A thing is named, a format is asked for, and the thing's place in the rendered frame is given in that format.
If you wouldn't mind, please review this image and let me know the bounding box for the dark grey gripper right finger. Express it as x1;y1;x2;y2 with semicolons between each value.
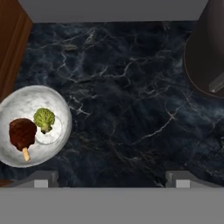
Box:
164;170;217;189

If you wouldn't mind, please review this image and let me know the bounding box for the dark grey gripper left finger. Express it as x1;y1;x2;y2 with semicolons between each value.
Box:
10;170;60;189

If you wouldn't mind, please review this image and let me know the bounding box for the green broccoli floret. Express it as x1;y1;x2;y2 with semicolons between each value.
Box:
32;108;56;135

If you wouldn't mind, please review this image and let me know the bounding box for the white marble bowl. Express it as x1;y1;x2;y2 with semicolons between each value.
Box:
0;84;73;169

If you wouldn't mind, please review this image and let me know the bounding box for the dark brown round pot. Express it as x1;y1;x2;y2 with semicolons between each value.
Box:
183;0;224;100

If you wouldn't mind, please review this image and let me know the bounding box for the brown wooden cupboard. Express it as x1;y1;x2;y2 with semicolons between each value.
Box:
0;0;34;103

